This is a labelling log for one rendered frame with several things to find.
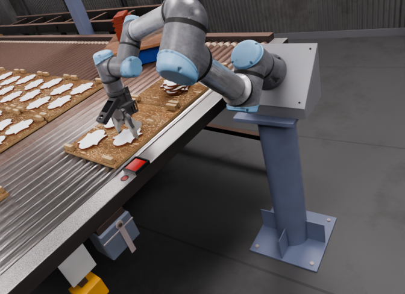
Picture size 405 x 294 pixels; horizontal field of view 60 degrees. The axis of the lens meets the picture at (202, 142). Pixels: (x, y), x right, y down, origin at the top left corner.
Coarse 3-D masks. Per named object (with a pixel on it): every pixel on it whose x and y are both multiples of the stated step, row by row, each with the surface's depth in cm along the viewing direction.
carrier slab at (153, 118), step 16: (144, 112) 162; (160, 112) 158; (176, 112) 154; (96, 128) 160; (128, 128) 153; (144, 128) 149; (160, 128) 147; (112, 144) 145; (128, 144) 142; (144, 144) 141; (96, 160) 138
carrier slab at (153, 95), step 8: (160, 80) 188; (152, 88) 182; (192, 88) 170; (200, 88) 168; (208, 88) 168; (144, 96) 176; (152, 96) 174; (160, 96) 171; (168, 96) 169; (176, 96) 167; (184, 96) 165; (192, 96) 163; (152, 104) 167; (160, 104) 164; (184, 104) 158
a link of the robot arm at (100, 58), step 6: (96, 54) 128; (102, 54) 127; (108, 54) 127; (96, 60) 127; (102, 60) 127; (96, 66) 129; (102, 66) 128; (102, 72) 129; (108, 72) 137; (102, 78) 131; (108, 78) 131; (114, 78) 131
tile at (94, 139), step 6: (96, 132) 155; (102, 132) 153; (84, 138) 153; (90, 138) 152; (96, 138) 150; (102, 138) 150; (78, 144) 152; (84, 144) 148; (90, 144) 147; (96, 144) 146; (84, 150) 146
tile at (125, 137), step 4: (124, 132) 148; (128, 132) 148; (140, 132) 147; (116, 136) 147; (120, 136) 146; (124, 136) 146; (128, 136) 145; (132, 136) 144; (116, 140) 144; (120, 140) 144; (124, 140) 143; (128, 140) 142; (132, 140) 142; (116, 144) 142; (120, 144) 141; (124, 144) 141
